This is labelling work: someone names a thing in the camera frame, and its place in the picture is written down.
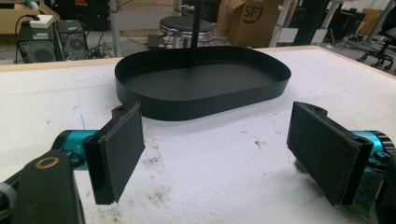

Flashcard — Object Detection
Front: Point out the black office chair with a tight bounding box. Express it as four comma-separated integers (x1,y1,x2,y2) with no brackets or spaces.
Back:
356,6,396,72

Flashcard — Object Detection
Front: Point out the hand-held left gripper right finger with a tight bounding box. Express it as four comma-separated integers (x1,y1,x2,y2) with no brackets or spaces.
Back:
286,101,396,207

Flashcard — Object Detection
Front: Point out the black computer tower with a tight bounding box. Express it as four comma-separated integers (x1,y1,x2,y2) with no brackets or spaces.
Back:
16,22,64,64

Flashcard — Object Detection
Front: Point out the black oval metal tray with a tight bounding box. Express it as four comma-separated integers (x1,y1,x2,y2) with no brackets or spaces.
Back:
114,45,292,122

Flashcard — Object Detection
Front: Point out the round black stool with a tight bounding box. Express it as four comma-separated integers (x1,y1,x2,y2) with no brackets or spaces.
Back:
159,15,215,49

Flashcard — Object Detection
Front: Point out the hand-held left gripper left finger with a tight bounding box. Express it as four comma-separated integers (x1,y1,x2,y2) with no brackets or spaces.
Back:
51,102,147,206

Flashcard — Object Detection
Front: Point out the white metal table leg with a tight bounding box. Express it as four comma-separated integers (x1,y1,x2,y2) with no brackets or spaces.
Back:
109,0,121,58

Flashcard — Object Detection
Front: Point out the grey computer tower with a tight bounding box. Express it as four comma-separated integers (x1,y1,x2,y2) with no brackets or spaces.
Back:
56,20,90,62

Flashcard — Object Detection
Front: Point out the black vertical pole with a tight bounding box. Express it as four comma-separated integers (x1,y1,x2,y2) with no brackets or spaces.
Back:
190,0,205,67

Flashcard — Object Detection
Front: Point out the white box device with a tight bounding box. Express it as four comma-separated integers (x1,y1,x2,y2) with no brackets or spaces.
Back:
29,14,55,30

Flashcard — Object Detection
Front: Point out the wooden cabinet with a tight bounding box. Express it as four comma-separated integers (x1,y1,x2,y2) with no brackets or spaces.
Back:
0,0,61,35

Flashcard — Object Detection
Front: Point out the brown cardboard box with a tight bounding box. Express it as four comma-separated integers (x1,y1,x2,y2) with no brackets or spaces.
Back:
217,0,285,49

